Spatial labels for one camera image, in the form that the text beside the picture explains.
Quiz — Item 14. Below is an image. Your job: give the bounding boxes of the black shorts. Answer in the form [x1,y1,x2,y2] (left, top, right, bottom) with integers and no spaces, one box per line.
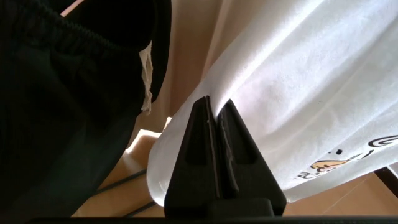
[0,0,172,218]

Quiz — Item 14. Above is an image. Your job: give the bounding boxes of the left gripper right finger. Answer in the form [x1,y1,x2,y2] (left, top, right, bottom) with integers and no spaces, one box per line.
[217,98,287,216]

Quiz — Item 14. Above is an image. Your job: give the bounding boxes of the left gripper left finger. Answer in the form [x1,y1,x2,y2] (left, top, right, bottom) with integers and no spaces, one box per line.
[164,95,221,217]

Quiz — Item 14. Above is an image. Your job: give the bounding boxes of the white garment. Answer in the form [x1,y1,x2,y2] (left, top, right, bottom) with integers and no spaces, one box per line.
[146,0,398,208]

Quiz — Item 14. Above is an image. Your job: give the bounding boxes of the black clothes rack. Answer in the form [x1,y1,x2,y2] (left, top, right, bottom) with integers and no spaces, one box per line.
[93,169,156,218]

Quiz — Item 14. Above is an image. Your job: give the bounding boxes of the pink clothes hanger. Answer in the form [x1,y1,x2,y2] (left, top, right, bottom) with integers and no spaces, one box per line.
[60,0,85,17]

